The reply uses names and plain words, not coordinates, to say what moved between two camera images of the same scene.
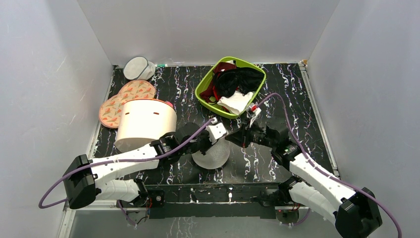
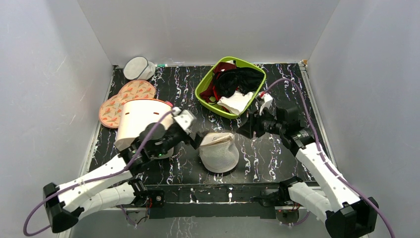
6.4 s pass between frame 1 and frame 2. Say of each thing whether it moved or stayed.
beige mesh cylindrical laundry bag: moved
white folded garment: stayed
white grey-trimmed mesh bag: stayed
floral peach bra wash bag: stayed
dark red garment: stayed
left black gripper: moved
